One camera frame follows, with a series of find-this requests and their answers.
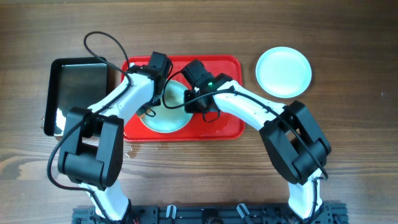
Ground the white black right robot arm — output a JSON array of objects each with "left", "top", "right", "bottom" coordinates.
[{"left": 183, "top": 73, "right": 331, "bottom": 222}]

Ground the black mounting rail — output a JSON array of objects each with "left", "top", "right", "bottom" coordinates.
[{"left": 72, "top": 202, "right": 349, "bottom": 224}]

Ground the red plastic tray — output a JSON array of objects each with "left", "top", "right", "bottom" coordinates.
[{"left": 124, "top": 55, "right": 245, "bottom": 142}]

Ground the white plate top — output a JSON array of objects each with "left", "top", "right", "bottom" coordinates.
[{"left": 255, "top": 47, "right": 312, "bottom": 98}]

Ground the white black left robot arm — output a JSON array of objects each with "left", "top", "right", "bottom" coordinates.
[{"left": 51, "top": 60, "right": 172, "bottom": 223}]

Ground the white plate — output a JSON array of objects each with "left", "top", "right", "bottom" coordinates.
[
  {"left": 255, "top": 47, "right": 312, "bottom": 98},
  {"left": 140, "top": 80, "right": 193, "bottom": 133}
]

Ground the black water tray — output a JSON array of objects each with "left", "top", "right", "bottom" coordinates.
[{"left": 44, "top": 57, "right": 109, "bottom": 136}]

